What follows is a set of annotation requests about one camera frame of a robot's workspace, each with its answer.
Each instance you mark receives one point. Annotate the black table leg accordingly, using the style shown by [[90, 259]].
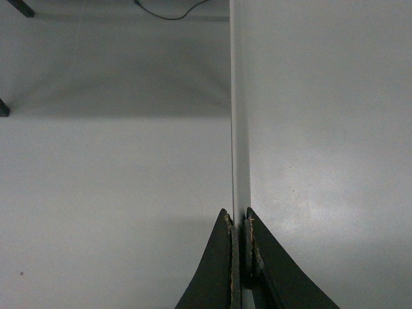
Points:
[[22, 7]]

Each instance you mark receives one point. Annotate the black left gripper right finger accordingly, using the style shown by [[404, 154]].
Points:
[[274, 278]]

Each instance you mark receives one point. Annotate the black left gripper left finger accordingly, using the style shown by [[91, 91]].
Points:
[[216, 281]]

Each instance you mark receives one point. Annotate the grey silver tray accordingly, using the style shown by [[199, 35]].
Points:
[[321, 119]]

